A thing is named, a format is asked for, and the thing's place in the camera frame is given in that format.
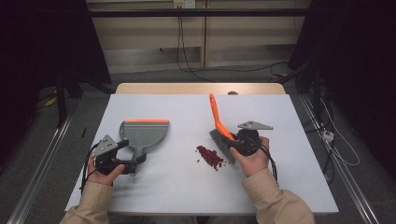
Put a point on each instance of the grey dustpan with orange lip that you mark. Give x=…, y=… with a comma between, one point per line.
x=146, y=133

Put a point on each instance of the wooden table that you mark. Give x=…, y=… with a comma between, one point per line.
x=186, y=88

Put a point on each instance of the orange brush with grey bristles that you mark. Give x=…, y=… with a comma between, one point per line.
x=218, y=119

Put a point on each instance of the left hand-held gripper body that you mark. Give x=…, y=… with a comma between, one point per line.
x=107, y=161

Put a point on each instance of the black metal stand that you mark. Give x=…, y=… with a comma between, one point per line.
x=61, y=102

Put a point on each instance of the red kidney beans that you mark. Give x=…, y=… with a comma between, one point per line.
x=211, y=157

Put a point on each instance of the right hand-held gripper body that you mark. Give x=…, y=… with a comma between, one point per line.
x=247, y=141

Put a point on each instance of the white wall socket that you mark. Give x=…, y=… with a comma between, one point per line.
x=184, y=3

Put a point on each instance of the person's left hand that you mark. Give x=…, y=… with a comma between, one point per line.
x=102, y=177

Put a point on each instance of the white table board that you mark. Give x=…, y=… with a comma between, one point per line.
x=186, y=186

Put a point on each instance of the white power adapter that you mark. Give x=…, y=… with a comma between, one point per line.
x=328, y=136

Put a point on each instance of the dark curtain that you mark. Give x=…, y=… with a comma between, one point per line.
x=351, y=37
x=46, y=40

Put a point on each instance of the aluminium floor rail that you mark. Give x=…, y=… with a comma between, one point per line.
x=345, y=174
x=40, y=174

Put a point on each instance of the black horizontal bar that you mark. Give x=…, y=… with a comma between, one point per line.
x=199, y=12

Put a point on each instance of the person's right hand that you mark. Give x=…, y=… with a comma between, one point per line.
x=253, y=163

